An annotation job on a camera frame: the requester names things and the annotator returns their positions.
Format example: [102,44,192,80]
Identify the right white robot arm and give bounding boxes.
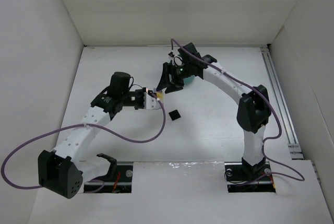
[157,43,271,181]

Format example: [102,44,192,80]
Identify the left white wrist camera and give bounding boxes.
[144,88,161,110]

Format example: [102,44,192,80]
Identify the teal round divided container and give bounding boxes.
[169,60,195,87]

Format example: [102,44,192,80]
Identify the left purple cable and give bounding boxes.
[1,98,166,193]

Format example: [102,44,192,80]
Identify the black flat lego plate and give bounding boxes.
[169,110,181,121]

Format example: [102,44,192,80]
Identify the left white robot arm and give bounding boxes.
[38,72,148,199]

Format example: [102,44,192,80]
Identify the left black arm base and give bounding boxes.
[83,162,134,194]

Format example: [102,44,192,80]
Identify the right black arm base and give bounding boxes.
[224,162,276,193]

